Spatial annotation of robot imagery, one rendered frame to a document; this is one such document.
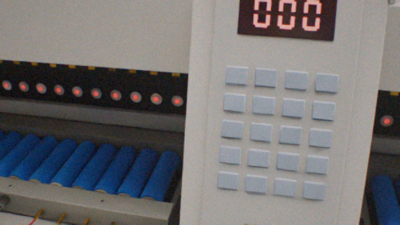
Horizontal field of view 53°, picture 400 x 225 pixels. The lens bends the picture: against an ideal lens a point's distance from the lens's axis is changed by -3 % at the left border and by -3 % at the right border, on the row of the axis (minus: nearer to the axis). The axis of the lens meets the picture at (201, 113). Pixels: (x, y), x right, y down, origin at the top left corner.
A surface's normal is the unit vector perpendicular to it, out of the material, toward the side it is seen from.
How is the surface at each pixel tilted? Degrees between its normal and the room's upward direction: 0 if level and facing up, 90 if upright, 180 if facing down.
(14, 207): 111
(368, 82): 90
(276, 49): 90
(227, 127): 90
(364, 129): 90
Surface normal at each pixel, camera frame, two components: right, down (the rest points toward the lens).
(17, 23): -0.21, 0.49
